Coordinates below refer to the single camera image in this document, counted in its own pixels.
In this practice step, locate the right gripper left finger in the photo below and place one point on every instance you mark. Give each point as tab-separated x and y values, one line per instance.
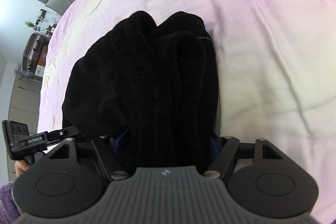
106	159

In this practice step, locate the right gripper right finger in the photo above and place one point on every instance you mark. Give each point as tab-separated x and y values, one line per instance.
225	160

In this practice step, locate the black pants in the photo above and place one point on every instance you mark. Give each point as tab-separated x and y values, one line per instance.
152	88

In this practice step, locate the purple fuzzy sleeve forearm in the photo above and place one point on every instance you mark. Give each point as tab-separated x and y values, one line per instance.
9	212

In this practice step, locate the left hand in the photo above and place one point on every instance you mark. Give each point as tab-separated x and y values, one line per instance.
20	167

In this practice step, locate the grey drawer cabinet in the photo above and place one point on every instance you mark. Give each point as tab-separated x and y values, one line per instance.
24	104

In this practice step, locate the dark brown suitcase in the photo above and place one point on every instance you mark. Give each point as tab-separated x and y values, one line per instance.
34	55

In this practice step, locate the small green potted plant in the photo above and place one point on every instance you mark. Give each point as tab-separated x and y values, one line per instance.
32	25

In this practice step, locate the pink floral bed quilt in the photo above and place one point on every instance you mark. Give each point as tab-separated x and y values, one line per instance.
276	64

